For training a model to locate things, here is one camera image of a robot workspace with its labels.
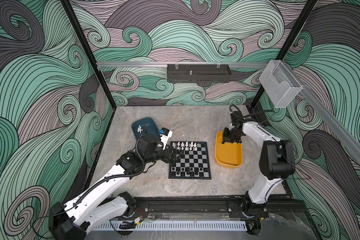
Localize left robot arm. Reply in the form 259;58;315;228
48;129;173;240

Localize teal plastic bin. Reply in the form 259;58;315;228
131;117;160;140

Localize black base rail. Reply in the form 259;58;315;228
124;195;307;220

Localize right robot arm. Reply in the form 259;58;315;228
221;110;296;205

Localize white slotted cable duct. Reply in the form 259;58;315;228
94;221;247;232

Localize clear plastic wall box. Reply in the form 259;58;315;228
259;60;303;109

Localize yellow plastic tray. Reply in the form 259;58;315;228
215;131;243;169

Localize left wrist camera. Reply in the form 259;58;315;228
159;128;173;150

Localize black white chessboard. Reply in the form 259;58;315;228
169;142;212;180

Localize black chess pieces group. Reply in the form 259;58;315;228
170;167;211;178

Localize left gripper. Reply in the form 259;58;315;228
144;142;184;165

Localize white chess pieces group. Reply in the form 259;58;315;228
171;142;203;151

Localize black perforated wall shelf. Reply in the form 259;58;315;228
167;65;232;84

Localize aluminium wall rail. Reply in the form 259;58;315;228
97;61;268;69

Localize white pieces in bin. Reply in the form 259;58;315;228
137;125;144;134

